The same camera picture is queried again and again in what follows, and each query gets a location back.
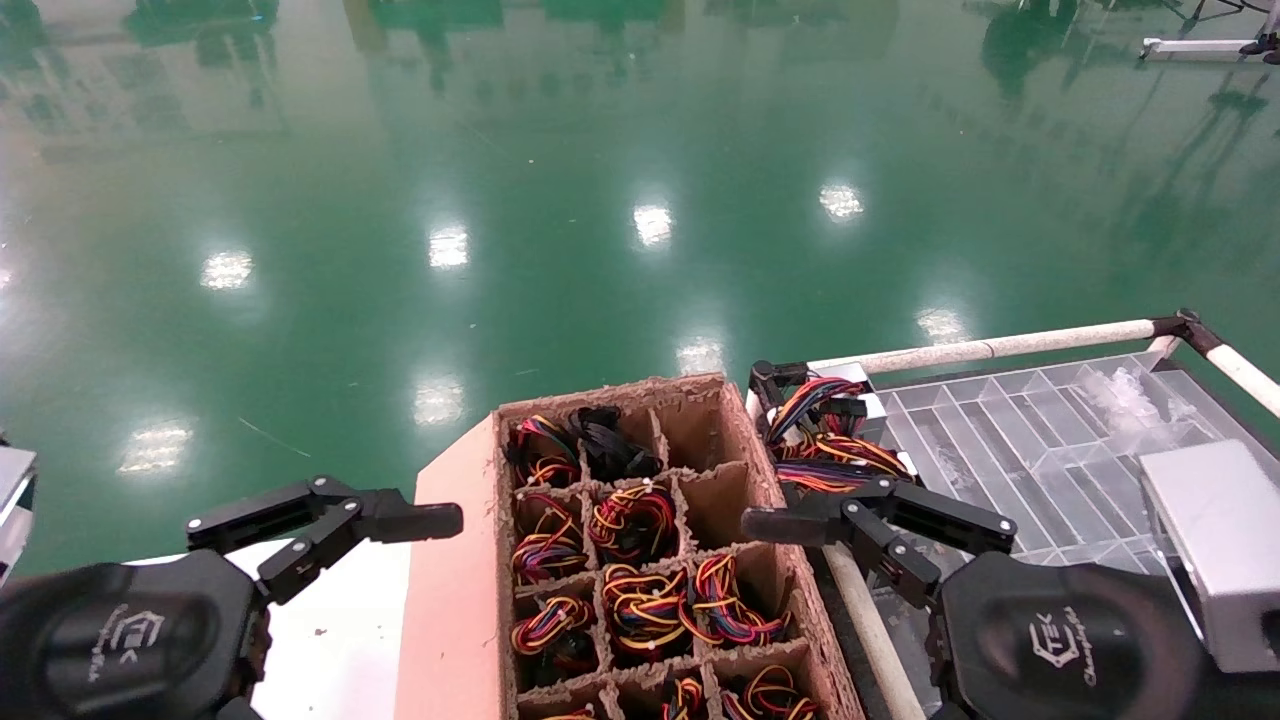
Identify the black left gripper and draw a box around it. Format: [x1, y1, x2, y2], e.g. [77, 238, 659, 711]
[0, 477, 464, 720]

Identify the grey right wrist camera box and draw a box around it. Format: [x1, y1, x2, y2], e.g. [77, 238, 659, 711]
[1138, 438, 1280, 674]

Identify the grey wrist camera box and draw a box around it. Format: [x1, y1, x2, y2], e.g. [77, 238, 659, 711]
[1138, 438, 1280, 674]
[0, 445, 39, 586]

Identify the pink cardboard sheet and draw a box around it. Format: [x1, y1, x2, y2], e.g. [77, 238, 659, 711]
[395, 415, 501, 720]

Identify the clear plastic compartment tray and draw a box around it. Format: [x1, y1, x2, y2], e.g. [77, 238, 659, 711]
[872, 350, 1246, 561]

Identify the white rack pipe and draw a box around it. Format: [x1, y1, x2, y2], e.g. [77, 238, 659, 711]
[745, 390, 926, 720]
[805, 318, 1161, 376]
[1205, 342, 1280, 419]

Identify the brown cardboard divider box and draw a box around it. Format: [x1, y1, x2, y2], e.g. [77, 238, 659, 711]
[493, 373, 867, 720]

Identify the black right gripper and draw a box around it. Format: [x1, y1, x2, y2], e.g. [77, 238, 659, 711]
[742, 477, 1216, 720]

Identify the white metal base frame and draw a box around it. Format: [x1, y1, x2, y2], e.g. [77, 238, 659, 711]
[1140, 35, 1280, 66]

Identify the black pipe connector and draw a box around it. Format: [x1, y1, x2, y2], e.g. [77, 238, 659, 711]
[1148, 308, 1223, 358]
[748, 360, 811, 413]

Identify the crumpled clear plastic film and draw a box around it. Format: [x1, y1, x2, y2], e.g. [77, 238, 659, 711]
[1085, 365, 1196, 436]

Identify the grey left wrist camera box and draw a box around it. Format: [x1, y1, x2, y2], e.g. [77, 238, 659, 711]
[0, 445, 39, 586]

